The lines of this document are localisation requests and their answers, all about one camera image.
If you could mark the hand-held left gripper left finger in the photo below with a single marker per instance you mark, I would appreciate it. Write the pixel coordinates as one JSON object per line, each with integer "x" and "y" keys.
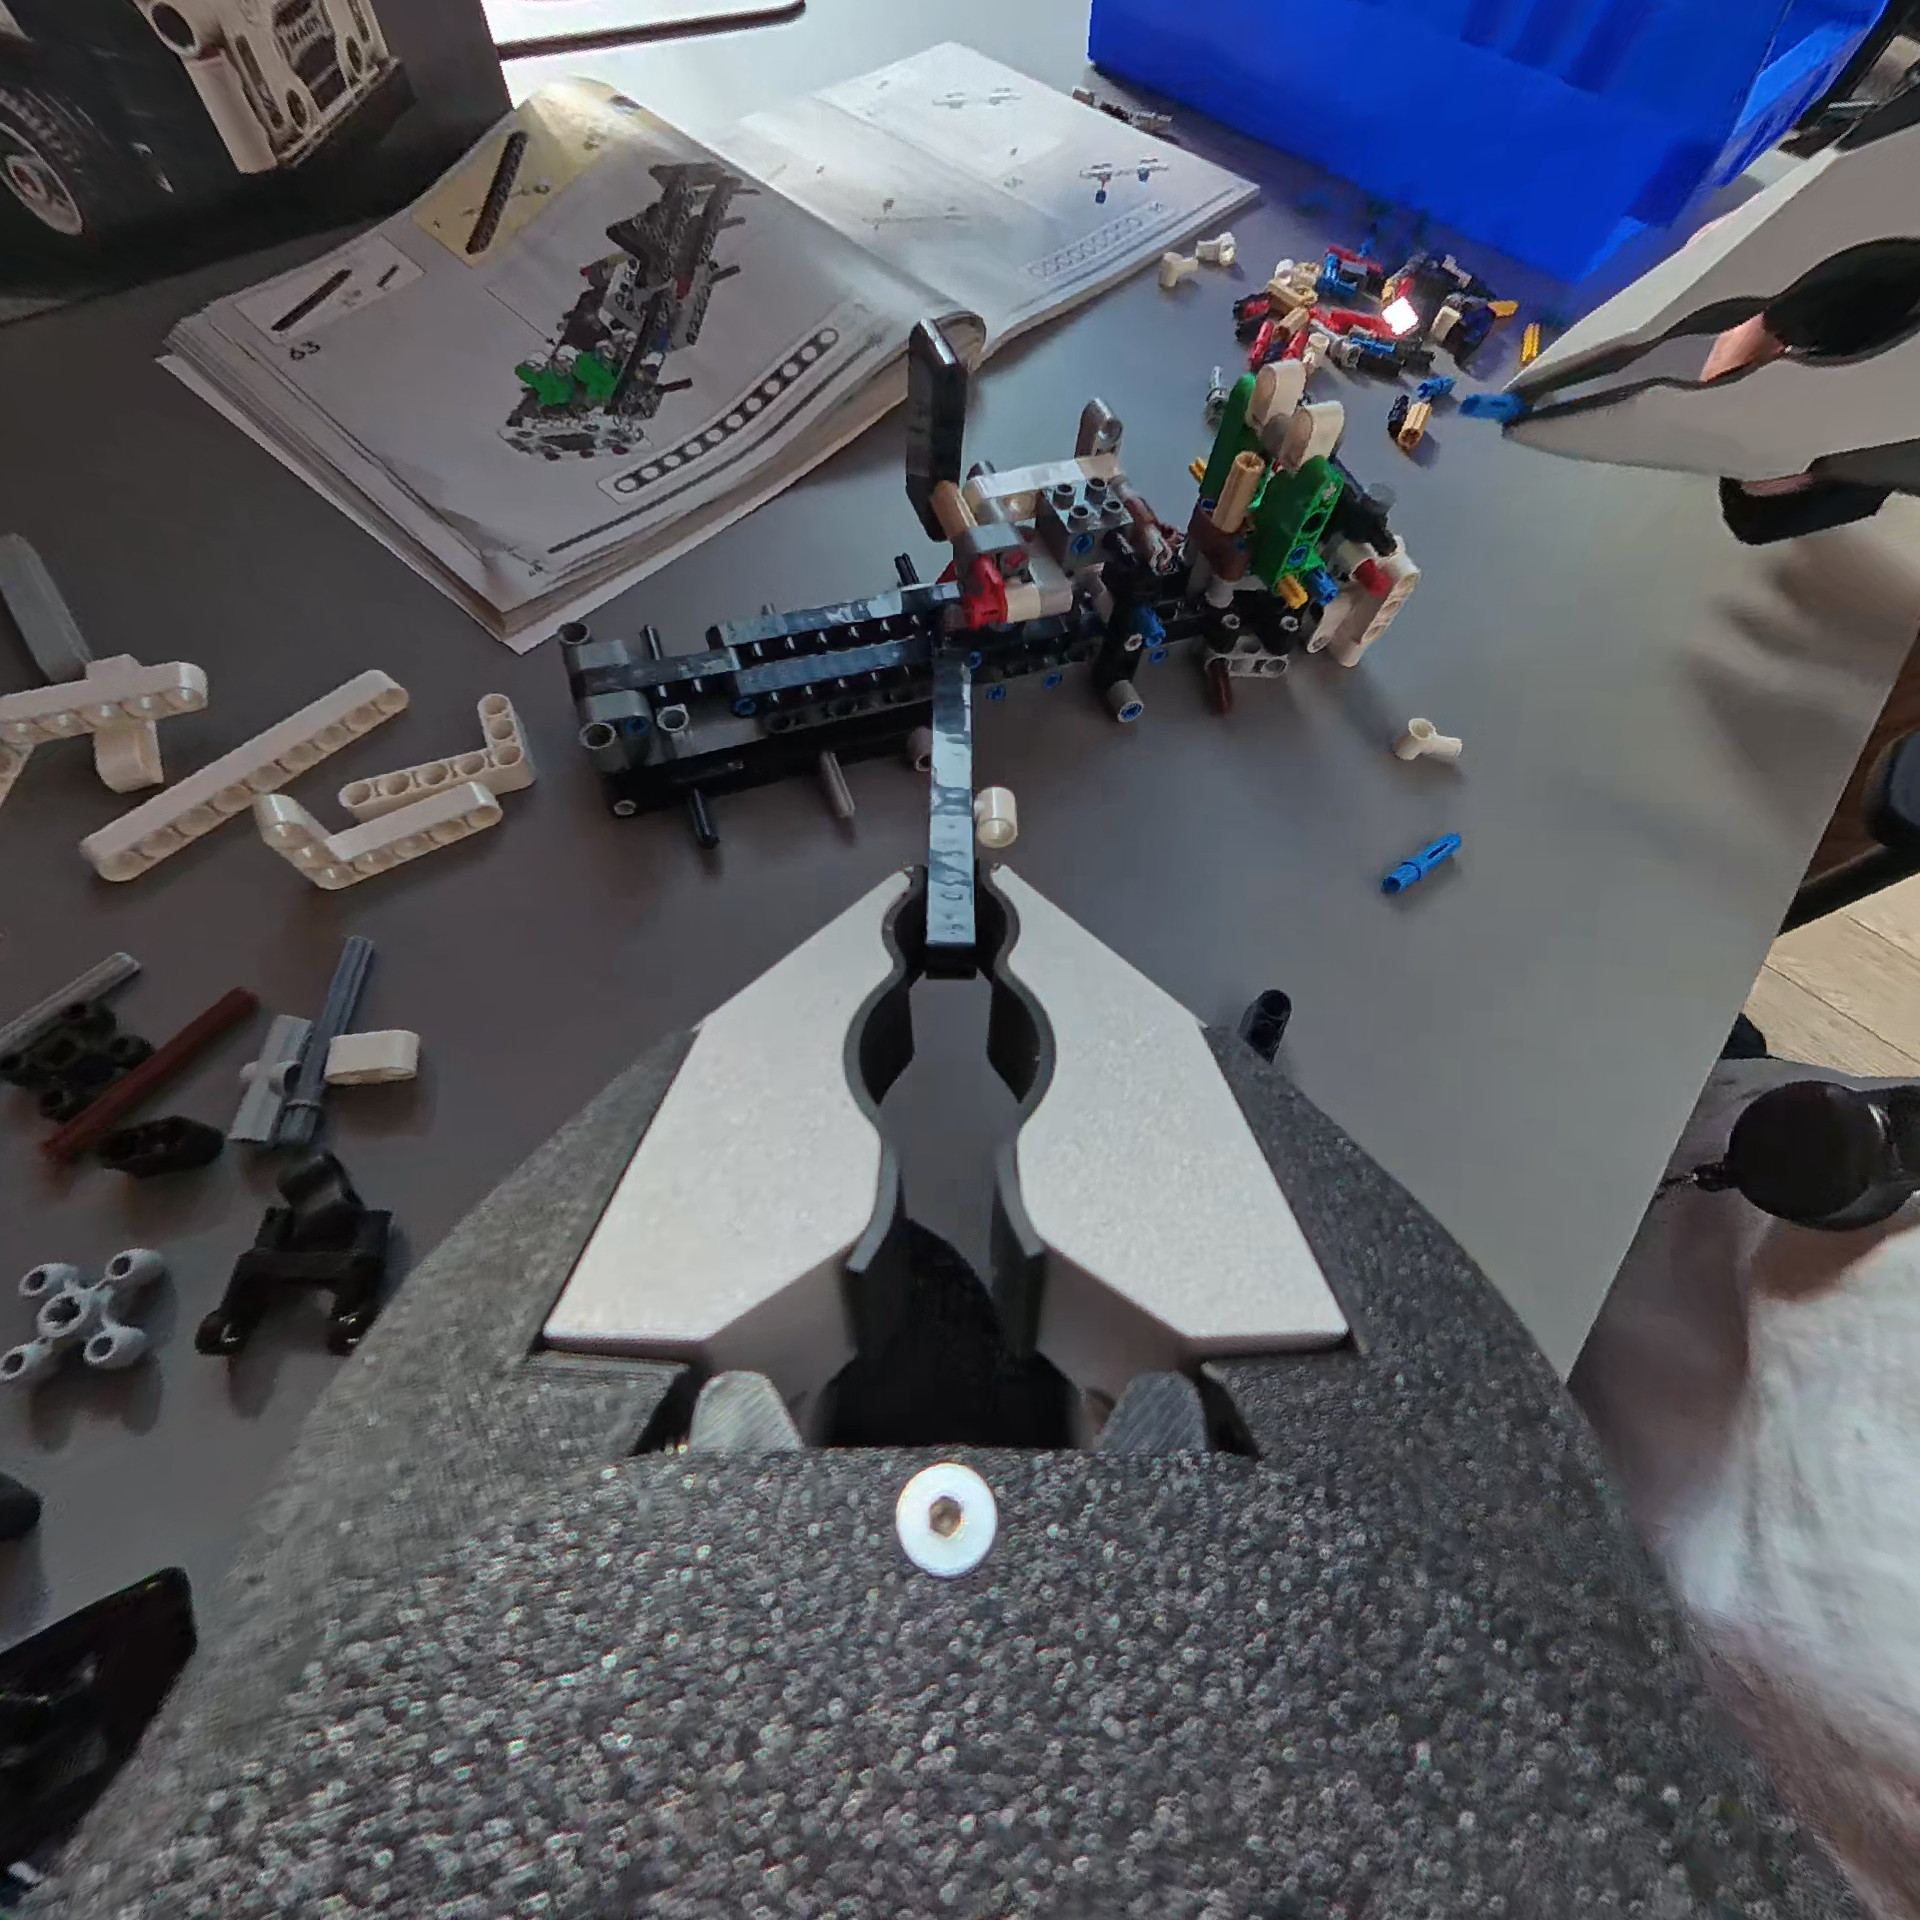
{"x": 720, "y": 1184}

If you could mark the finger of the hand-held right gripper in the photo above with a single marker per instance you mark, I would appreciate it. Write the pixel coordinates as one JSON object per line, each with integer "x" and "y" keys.
{"x": 1681, "y": 434}
{"x": 1724, "y": 254}

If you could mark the long black lego beam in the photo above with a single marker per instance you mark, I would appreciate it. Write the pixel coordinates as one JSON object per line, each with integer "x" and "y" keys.
{"x": 960, "y": 840}

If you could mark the white L-shaped lego beam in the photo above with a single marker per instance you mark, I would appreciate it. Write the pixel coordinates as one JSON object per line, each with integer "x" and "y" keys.
{"x": 391, "y": 848}
{"x": 450, "y": 776}

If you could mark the dark grey lego axle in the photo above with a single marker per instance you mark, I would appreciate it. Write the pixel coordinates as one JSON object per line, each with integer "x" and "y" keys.
{"x": 338, "y": 1005}

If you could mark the long white lego beam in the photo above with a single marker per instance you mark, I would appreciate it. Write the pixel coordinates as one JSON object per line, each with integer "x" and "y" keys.
{"x": 241, "y": 780}

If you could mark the light grey lego connector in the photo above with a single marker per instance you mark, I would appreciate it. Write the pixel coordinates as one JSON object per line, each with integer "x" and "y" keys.
{"x": 263, "y": 1091}

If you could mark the blue plastic bin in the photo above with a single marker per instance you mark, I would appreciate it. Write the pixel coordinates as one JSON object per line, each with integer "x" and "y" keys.
{"x": 1424, "y": 105}

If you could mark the white T-shaped lego beam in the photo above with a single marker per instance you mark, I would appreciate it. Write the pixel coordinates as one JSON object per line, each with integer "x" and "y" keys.
{"x": 104, "y": 705}

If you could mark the pile of small lego pieces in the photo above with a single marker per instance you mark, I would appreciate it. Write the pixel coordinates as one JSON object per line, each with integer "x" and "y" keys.
{"x": 1351, "y": 319}

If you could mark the dark red lego axle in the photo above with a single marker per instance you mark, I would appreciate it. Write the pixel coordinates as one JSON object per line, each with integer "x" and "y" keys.
{"x": 165, "y": 1064}

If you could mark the lego vehicle chassis assembly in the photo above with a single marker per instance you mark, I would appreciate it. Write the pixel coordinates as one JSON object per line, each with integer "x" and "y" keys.
{"x": 841, "y": 661}

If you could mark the blue lego pin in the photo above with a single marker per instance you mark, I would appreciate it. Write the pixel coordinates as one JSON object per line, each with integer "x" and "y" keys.
{"x": 1421, "y": 864}
{"x": 1485, "y": 403}

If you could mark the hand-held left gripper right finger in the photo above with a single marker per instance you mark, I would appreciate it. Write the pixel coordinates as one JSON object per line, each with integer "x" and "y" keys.
{"x": 1170, "y": 1184}

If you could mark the open lego instruction booklet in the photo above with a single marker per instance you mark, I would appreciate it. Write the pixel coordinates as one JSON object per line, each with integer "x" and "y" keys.
{"x": 450, "y": 374}

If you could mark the black lego connector piece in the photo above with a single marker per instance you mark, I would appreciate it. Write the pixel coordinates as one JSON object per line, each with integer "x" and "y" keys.
{"x": 159, "y": 1149}
{"x": 68, "y": 1059}

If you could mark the white lego bush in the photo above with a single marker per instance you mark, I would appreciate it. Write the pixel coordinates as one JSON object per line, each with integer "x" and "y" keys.
{"x": 998, "y": 821}

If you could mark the black round knob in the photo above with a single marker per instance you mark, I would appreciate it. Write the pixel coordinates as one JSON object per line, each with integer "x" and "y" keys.
{"x": 1814, "y": 1154}

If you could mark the black plastic object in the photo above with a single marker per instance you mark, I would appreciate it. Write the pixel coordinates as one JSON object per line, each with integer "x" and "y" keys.
{"x": 75, "y": 1680}

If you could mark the short white lego beam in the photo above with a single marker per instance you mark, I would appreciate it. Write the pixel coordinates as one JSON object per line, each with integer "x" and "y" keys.
{"x": 371, "y": 1055}

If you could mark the small black lego connector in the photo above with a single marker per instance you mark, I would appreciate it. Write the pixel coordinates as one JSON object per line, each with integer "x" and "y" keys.
{"x": 1268, "y": 1021}

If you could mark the black lego steering piece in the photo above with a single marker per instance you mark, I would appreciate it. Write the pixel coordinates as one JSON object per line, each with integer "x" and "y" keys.
{"x": 308, "y": 1244}

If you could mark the light grey cross lego piece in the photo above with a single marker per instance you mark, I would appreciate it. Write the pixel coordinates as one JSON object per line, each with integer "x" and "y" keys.
{"x": 68, "y": 1316}

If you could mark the white lego pin connector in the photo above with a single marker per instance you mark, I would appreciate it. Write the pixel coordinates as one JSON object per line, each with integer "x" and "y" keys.
{"x": 1424, "y": 739}
{"x": 1196, "y": 265}

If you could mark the black lego set box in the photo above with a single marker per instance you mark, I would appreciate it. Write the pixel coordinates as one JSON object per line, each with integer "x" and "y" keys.
{"x": 150, "y": 181}

